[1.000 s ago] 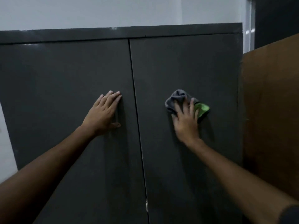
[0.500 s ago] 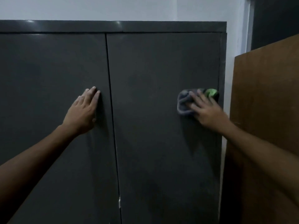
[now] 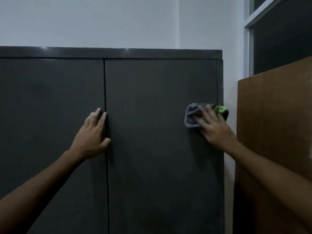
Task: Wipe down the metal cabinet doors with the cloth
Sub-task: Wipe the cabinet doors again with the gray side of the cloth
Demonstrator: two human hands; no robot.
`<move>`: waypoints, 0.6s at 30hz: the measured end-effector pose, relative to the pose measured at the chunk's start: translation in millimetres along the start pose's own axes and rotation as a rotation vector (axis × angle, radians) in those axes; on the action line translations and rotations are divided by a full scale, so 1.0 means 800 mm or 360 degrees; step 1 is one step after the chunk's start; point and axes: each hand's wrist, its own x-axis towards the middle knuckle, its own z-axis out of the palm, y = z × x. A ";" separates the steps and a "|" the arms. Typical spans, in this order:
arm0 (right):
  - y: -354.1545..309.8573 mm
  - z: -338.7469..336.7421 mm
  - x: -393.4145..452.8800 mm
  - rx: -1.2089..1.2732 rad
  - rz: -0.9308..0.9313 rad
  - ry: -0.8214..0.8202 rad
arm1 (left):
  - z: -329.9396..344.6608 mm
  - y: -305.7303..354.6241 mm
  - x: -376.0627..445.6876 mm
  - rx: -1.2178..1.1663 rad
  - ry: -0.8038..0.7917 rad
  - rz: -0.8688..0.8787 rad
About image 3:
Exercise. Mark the person's right forearm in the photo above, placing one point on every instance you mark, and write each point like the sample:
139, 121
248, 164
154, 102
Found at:
273, 180

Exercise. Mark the person's left forearm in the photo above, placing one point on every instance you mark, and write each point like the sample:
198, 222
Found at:
31, 194

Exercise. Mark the person's left middle finger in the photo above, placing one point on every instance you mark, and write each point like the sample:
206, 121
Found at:
96, 116

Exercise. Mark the person's left thumb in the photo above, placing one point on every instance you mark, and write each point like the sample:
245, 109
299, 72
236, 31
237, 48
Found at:
105, 143

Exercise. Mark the dark grey cabinet door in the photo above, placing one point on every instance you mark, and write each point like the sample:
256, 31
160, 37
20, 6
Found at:
158, 107
48, 107

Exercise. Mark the person's left hand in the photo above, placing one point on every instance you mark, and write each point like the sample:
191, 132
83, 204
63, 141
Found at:
89, 141

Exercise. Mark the person's right fingers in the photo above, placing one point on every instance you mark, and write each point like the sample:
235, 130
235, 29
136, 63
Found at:
207, 118

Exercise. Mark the brown wooden board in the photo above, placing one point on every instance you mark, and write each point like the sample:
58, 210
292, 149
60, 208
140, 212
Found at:
275, 114

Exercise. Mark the white window frame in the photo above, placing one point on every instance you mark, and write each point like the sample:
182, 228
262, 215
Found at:
248, 46

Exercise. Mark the dark grey metal cabinet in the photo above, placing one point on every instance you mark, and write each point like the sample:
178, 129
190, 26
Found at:
151, 54

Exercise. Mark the person's right hand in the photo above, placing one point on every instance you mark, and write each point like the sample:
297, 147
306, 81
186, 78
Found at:
217, 132

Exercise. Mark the grey and green cleaning cloth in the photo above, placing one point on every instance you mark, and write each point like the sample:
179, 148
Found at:
192, 114

